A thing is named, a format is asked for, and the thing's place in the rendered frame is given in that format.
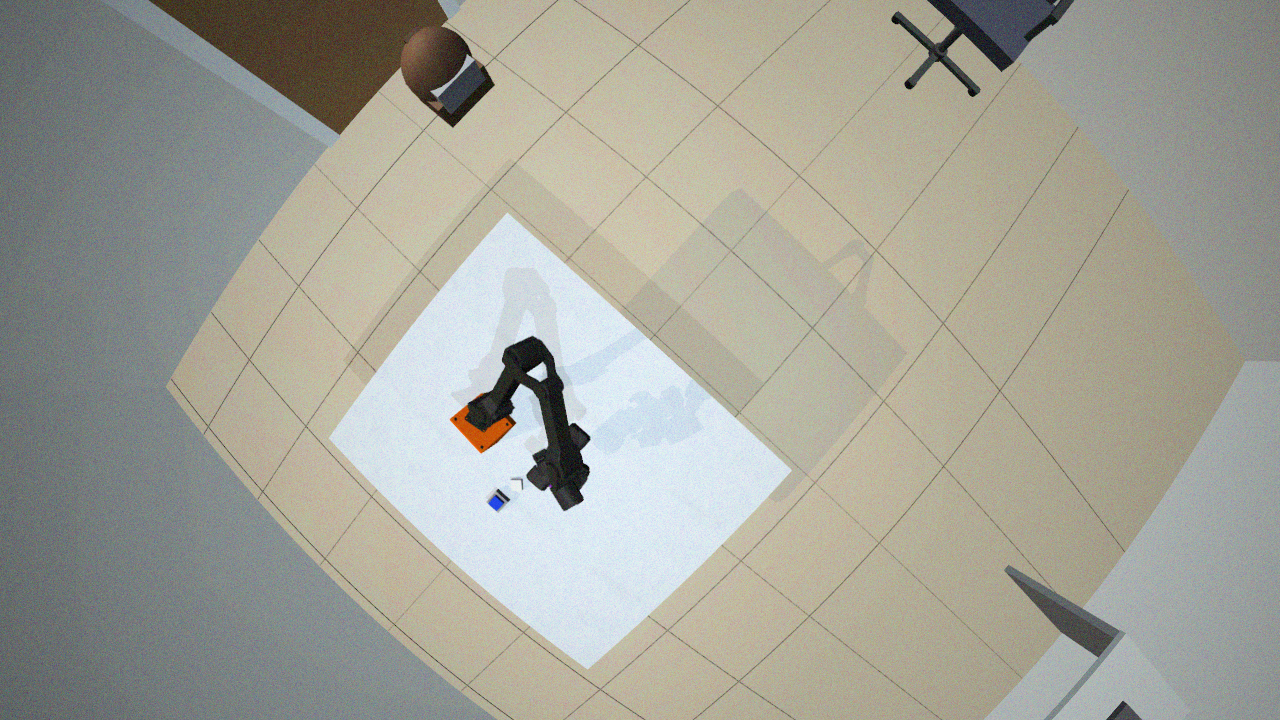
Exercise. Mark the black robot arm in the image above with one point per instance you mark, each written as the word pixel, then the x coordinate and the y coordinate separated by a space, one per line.
pixel 561 463

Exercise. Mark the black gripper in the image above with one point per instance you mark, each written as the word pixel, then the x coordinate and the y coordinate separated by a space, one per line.
pixel 579 437

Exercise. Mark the blue button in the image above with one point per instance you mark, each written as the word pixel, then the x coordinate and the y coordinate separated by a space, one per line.
pixel 498 500

